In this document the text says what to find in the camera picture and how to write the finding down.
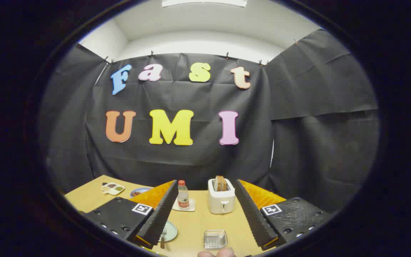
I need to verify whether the blue plate with food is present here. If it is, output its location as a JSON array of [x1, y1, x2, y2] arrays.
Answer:
[[130, 187, 152, 198]]

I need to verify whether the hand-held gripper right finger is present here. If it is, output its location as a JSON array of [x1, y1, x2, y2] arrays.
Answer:
[[234, 179, 333, 250]]

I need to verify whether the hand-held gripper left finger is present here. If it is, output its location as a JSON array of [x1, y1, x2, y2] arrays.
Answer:
[[79, 180, 179, 250]]

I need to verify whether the black backdrop cloth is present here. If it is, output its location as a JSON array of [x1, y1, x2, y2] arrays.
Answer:
[[38, 29, 381, 215]]

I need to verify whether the small white sectioned dish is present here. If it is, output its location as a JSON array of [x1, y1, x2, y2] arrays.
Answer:
[[101, 182, 125, 196]]

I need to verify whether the metal wire basket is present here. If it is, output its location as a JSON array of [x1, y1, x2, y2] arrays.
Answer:
[[203, 230, 228, 250]]

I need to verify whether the ceiling light panel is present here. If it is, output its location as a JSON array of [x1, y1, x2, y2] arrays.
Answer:
[[162, 0, 248, 8]]

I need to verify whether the white square coaster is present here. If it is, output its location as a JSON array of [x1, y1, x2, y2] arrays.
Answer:
[[172, 198, 196, 212]]

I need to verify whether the mint green plate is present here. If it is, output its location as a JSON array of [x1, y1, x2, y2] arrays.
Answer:
[[161, 221, 178, 242]]

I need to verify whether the clear water bottle red cap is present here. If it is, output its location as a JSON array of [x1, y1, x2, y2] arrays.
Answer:
[[177, 180, 190, 210]]

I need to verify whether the white toaster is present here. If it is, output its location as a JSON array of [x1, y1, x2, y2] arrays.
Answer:
[[208, 177, 236, 215]]

